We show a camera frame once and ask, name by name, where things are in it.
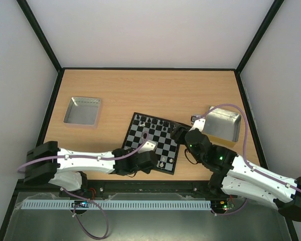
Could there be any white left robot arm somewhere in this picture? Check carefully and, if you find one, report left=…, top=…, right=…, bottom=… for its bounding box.
left=17, top=140, right=158, bottom=191

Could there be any black silver chess board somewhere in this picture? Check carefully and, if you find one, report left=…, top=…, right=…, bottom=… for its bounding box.
left=122, top=112, right=180, bottom=175

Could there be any yellow metal tin box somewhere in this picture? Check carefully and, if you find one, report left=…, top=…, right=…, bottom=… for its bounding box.
left=203, top=108, right=241, bottom=148

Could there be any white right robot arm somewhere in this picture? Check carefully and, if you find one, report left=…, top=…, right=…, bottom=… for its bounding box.
left=170, top=119, right=301, bottom=222

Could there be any light blue cable duct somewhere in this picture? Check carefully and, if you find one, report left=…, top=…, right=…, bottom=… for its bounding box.
left=21, top=200, right=211, bottom=210

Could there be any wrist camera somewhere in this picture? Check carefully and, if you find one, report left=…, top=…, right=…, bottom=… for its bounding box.
left=140, top=140, right=157, bottom=153
left=190, top=115, right=206, bottom=132

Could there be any black aluminium frame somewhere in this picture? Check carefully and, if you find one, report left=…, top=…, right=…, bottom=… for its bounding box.
left=0, top=0, right=299, bottom=241

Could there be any pink metal tin box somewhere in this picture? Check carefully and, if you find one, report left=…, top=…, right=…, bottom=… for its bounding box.
left=63, top=96, right=102, bottom=129

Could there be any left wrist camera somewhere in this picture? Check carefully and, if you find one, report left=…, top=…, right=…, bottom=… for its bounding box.
left=140, top=140, right=157, bottom=153

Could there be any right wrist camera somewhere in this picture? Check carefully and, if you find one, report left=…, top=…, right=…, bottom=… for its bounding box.
left=190, top=115, right=206, bottom=132

